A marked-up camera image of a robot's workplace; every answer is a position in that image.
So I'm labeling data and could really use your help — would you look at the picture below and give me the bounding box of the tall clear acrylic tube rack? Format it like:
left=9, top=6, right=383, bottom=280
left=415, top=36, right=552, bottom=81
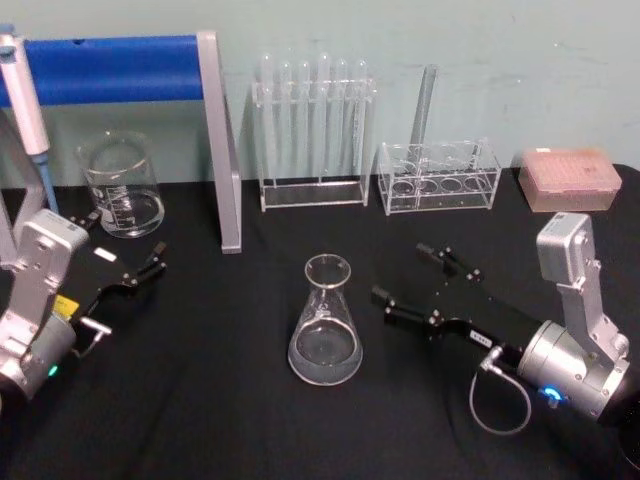
left=250, top=77, right=378, bottom=214

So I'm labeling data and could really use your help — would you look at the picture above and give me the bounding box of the black table cloth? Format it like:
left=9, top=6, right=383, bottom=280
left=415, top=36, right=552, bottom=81
left=0, top=162, right=640, bottom=480

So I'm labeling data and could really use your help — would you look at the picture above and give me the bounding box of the low clear acrylic tube rack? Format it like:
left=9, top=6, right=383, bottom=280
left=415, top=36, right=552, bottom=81
left=376, top=138, right=503, bottom=217

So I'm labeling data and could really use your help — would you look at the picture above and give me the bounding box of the pink pipette tip box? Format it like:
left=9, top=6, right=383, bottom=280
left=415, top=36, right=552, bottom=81
left=516, top=145, right=624, bottom=214

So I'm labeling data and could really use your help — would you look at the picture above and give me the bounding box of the clear test tube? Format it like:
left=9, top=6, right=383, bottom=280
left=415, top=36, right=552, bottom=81
left=315, top=51, right=333, bottom=179
left=277, top=60, right=295, bottom=179
left=352, top=58, right=370, bottom=179
left=295, top=59, right=312, bottom=179
left=333, top=57, right=350, bottom=179
left=259, top=53, right=276, bottom=179

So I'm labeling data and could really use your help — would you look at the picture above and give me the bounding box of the left gripper dark cable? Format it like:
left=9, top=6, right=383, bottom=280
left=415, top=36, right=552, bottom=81
left=72, top=315, right=114, bottom=360

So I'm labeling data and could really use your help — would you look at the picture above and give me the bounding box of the clear glass beaker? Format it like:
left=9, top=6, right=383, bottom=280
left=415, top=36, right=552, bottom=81
left=73, top=129, right=167, bottom=239

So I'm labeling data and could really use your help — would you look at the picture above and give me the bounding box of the grey pipette with blue tip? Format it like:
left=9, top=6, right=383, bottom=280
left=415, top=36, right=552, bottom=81
left=0, top=22, right=61, bottom=214

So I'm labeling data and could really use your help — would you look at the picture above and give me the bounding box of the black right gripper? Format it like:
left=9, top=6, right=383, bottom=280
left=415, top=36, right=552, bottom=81
left=371, top=242, right=545, bottom=370

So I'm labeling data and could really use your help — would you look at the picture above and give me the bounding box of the wide clear plastic tube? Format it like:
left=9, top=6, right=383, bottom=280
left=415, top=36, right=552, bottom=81
left=408, top=63, right=441, bottom=169

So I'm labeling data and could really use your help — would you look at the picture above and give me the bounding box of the right gripper grey cable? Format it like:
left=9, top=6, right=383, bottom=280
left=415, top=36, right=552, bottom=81
left=468, top=346, right=533, bottom=435

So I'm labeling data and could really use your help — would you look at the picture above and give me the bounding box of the clear glass conical flask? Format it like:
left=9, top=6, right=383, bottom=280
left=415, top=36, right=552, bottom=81
left=287, top=253, right=364, bottom=387

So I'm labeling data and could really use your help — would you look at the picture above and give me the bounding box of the blue and grey pipette stand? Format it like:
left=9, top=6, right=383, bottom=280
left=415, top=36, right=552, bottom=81
left=0, top=30, right=244, bottom=256

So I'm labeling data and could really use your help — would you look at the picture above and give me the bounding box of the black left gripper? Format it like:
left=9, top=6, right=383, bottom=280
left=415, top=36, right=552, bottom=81
left=53, top=211, right=169, bottom=321

